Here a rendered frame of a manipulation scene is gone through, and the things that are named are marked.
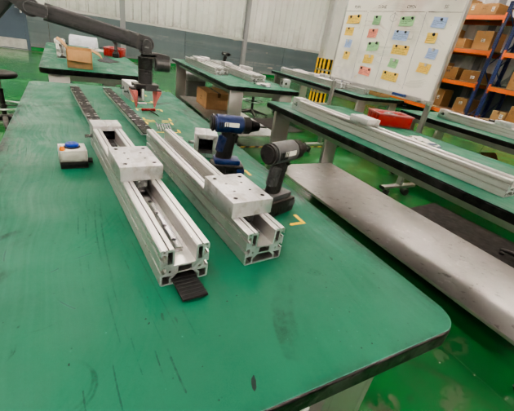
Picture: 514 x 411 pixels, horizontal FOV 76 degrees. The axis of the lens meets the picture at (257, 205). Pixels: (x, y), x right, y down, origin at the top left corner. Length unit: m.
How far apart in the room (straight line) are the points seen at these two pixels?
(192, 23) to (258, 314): 12.45
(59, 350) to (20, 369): 0.05
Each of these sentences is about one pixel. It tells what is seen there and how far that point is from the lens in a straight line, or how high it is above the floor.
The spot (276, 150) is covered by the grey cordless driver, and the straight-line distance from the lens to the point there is 0.89.
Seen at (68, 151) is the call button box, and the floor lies 0.84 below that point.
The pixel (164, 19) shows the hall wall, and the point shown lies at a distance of 12.65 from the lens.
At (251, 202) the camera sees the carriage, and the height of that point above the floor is 0.90.
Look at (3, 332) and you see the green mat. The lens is 0.67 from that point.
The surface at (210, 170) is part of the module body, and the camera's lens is 1.02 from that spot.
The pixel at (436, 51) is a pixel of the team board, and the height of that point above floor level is 1.39.
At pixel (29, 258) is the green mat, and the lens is 0.81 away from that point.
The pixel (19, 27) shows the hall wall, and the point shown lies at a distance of 12.34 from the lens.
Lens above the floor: 1.24
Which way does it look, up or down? 26 degrees down
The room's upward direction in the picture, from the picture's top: 10 degrees clockwise
